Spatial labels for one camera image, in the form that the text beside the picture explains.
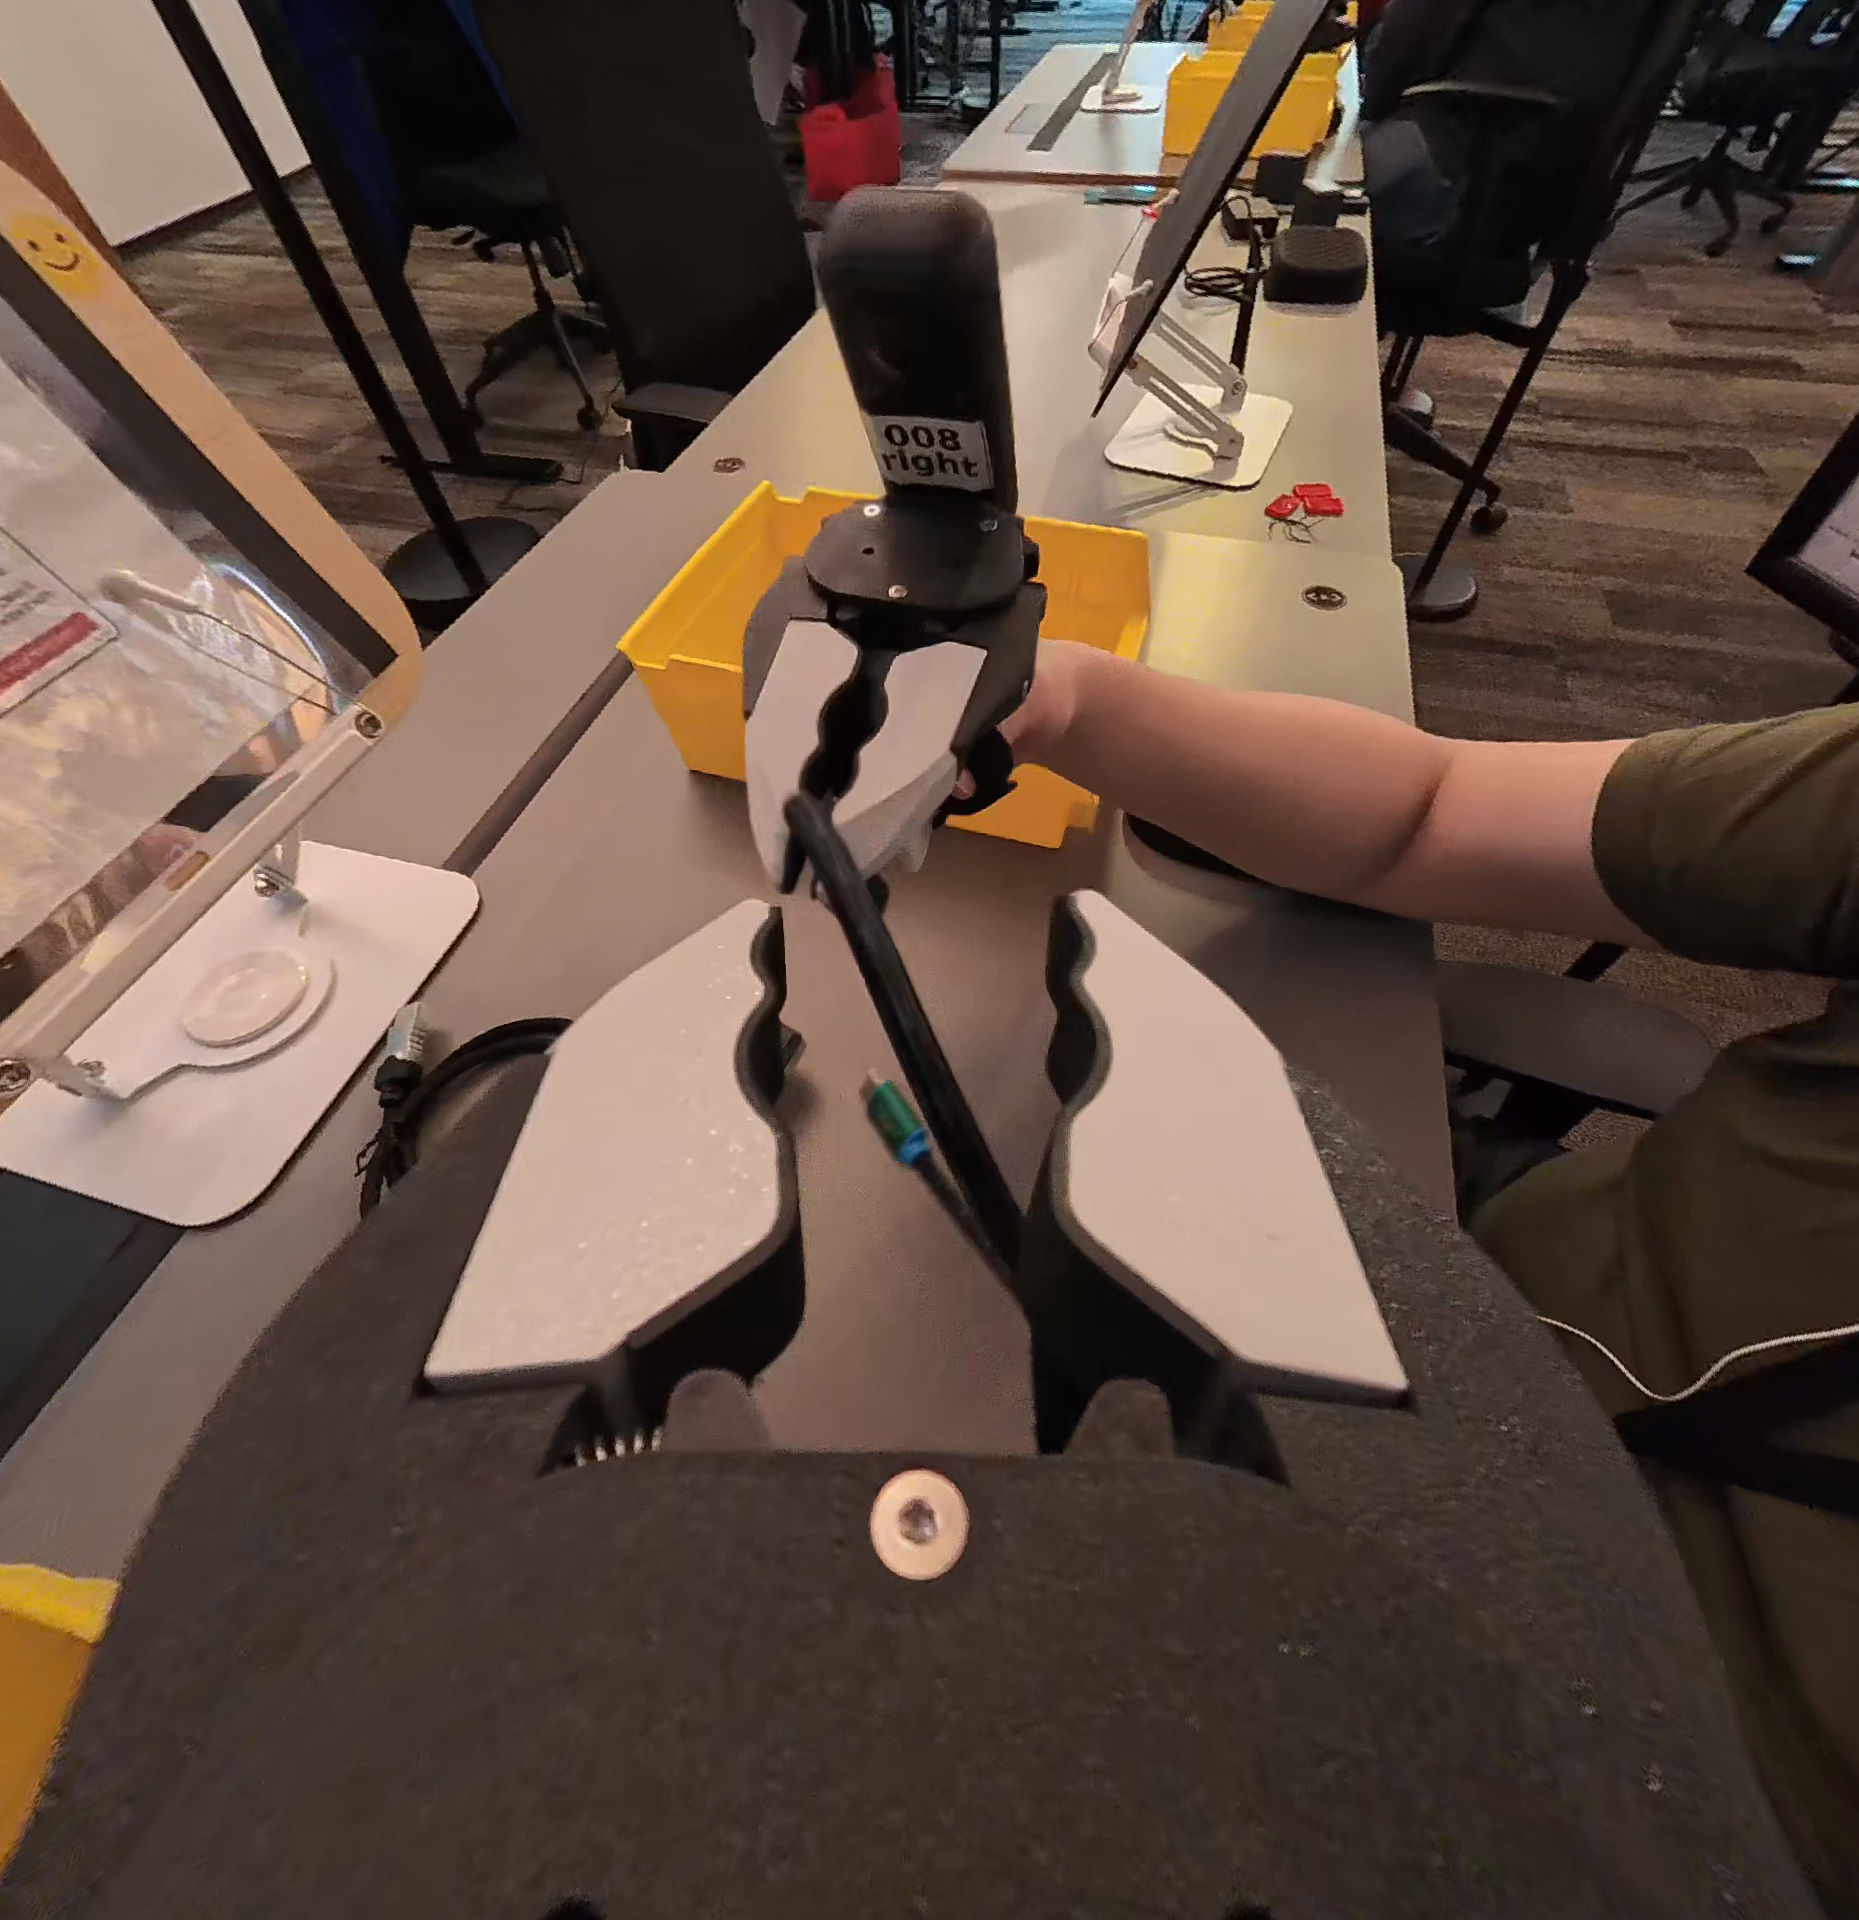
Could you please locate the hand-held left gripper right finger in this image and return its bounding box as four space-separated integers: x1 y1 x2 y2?
1024 889 1413 1424

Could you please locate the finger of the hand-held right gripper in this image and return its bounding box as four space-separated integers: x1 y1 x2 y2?
745 614 872 899
809 642 995 890

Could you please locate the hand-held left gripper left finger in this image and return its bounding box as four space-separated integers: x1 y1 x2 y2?
422 898 809 1396

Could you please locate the black hdmi cable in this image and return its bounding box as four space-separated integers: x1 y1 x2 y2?
783 792 1024 1285

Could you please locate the person's right forearm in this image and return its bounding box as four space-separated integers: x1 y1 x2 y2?
1072 646 1658 948

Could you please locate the person's right hand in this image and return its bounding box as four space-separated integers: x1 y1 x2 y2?
1000 642 1089 770

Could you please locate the yellow plastic bin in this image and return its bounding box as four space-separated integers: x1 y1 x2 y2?
0 1560 120 1863
616 480 1152 853
1161 44 1342 159

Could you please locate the red bag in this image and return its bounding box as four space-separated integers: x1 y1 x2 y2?
797 60 904 205

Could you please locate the white stand base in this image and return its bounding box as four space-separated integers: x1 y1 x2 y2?
0 697 484 1228
1087 270 1295 490

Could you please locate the black office chair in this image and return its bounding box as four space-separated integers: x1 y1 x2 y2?
1358 0 1635 624
1618 0 1859 273
412 141 616 438
470 0 843 476

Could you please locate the black pole stand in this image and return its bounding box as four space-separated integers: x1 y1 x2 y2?
151 0 573 640

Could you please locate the black power adapter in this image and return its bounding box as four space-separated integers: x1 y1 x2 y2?
1253 151 1366 230

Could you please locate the black oval pad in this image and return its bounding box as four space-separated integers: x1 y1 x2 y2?
1266 221 1375 308

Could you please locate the person's olive shirt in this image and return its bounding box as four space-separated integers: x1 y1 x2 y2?
1470 697 1859 1920

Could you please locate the wooden stand board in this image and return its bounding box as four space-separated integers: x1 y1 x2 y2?
0 135 424 708

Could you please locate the printed instruction sheet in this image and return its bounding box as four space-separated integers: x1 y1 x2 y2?
0 276 375 993

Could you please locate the yellow smiley sticker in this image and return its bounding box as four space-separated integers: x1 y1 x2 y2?
7 211 104 297

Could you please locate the black framed instruction board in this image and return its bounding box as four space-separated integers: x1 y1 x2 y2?
1746 404 1859 663

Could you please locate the black ethernet cable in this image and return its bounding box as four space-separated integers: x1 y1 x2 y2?
357 1002 573 1219

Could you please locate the green cable connector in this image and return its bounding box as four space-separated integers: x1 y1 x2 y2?
860 1071 1014 1276

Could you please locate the black strap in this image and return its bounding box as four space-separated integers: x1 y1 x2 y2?
1610 1351 1859 1520

